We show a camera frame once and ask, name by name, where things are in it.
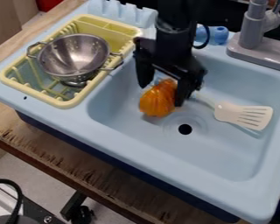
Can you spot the white spatula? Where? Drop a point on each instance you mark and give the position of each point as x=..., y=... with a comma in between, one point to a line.
x=241, y=114

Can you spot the orange toy pumpkin slice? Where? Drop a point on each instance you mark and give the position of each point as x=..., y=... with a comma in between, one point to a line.
x=158, y=99

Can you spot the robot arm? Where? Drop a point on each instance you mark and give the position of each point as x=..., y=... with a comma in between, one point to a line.
x=176, y=13

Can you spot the silver strainer pot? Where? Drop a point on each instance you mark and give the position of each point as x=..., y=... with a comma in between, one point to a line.
x=73, y=57

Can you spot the yellow dish rack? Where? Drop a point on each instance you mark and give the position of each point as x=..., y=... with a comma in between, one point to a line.
x=64, y=62

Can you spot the light blue toy sink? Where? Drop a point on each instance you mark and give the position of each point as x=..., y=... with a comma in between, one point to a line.
x=154, y=128

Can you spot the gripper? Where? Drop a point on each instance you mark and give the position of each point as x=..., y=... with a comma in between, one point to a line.
x=174, y=49

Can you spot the grey tap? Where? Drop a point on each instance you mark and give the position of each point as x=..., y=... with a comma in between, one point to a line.
x=259, y=33

